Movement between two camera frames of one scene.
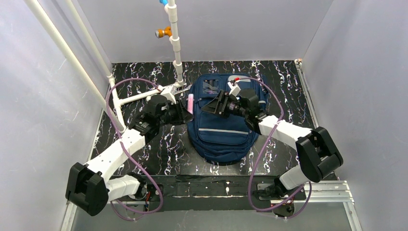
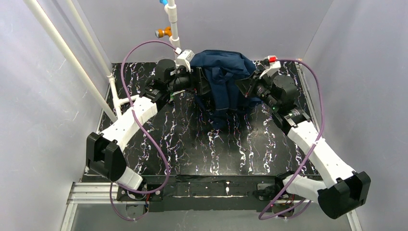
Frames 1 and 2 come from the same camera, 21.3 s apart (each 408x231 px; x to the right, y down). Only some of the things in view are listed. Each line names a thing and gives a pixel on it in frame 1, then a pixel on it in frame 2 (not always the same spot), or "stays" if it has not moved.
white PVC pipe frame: (116, 119) stays
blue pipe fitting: (163, 2) stays
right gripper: (221, 104) to (252, 88)
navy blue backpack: (219, 139) to (225, 100)
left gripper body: (178, 112) to (196, 81)
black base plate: (214, 192) stays
